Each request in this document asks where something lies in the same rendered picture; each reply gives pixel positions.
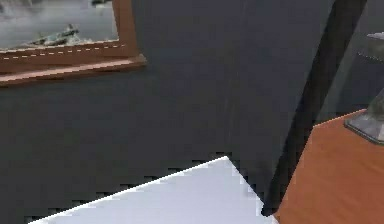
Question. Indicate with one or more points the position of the orange brown table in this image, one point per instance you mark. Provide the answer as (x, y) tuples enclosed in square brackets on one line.
[(333, 180)]

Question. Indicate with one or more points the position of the grey table lamp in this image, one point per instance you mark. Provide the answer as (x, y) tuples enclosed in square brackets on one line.
[(370, 125)]

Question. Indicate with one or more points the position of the brown framed wall picture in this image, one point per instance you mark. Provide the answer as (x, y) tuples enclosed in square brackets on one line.
[(66, 53)]

